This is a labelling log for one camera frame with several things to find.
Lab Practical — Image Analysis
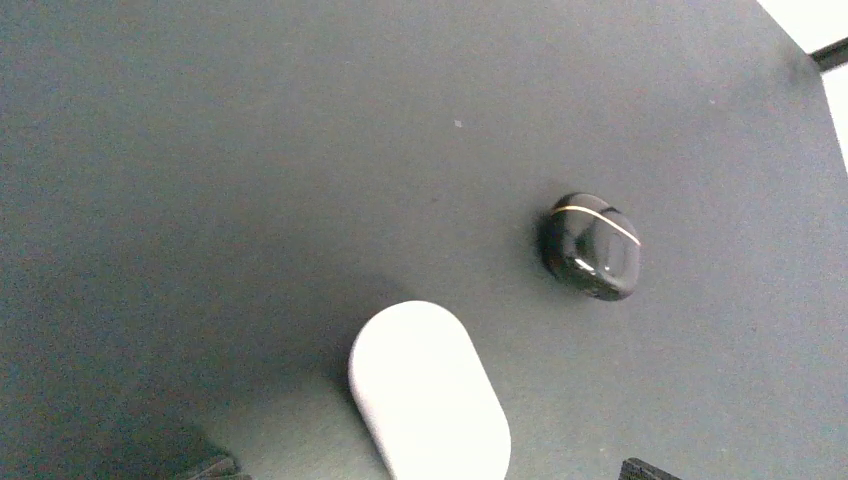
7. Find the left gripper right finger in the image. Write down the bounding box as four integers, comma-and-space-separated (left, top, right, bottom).
619, 457, 681, 480

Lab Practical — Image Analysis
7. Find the white earbud case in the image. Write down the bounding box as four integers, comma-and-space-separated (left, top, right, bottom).
347, 300, 511, 479

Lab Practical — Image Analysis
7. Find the left black corner post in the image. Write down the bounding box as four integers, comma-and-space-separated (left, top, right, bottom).
809, 37, 848, 73

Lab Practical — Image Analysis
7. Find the black gold charging case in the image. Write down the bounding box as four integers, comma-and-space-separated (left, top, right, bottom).
537, 192, 642, 302

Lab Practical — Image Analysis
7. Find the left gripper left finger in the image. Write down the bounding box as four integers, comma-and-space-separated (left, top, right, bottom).
177, 455, 252, 480

